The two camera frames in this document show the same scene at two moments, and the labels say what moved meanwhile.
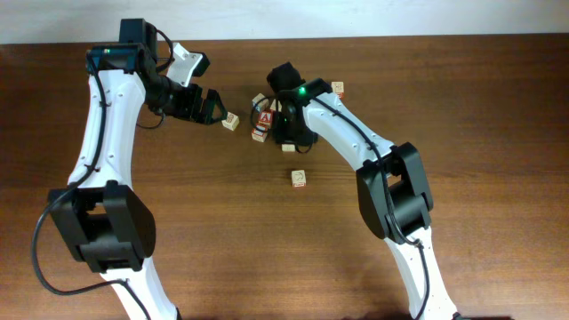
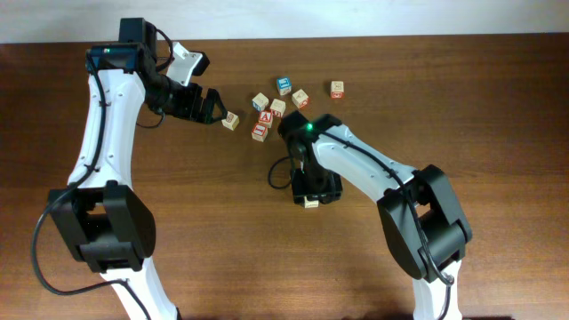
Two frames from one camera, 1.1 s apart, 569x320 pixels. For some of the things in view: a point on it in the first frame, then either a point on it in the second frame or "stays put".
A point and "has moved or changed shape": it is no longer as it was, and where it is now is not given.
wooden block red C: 338,88 stays put
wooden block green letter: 288,148 has moved or changed shape
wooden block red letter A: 266,118 stays put
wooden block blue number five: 260,102 stays put
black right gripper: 287,134 -> 316,194
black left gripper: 189,111 stays put
